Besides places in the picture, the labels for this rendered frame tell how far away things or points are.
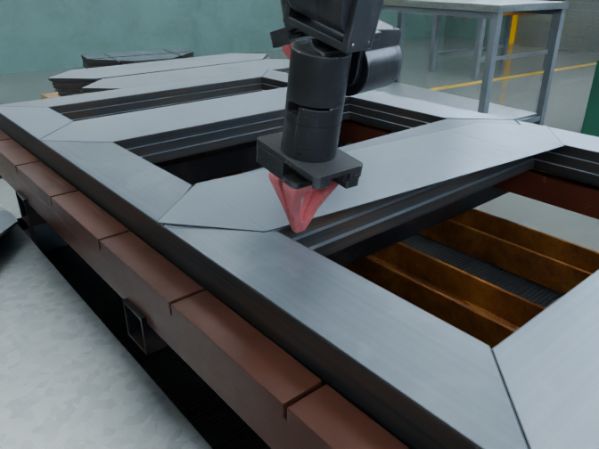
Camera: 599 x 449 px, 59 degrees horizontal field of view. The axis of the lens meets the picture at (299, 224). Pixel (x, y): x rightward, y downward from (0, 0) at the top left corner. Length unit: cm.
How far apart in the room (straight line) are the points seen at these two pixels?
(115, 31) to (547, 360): 762
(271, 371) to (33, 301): 51
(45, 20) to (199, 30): 203
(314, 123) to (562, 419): 31
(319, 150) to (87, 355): 41
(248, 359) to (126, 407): 23
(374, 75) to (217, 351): 30
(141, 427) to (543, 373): 41
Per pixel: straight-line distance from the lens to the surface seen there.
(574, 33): 985
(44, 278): 94
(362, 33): 49
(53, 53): 771
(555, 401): 41
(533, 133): 104
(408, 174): 77
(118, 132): 101
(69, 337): 79
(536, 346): 45
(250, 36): 869
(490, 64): 354
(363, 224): 68
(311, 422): 41
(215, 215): 63
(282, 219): 61
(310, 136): 52
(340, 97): 52
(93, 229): 72
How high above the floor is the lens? 112
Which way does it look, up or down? 25 degrees down
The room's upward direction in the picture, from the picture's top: straight up
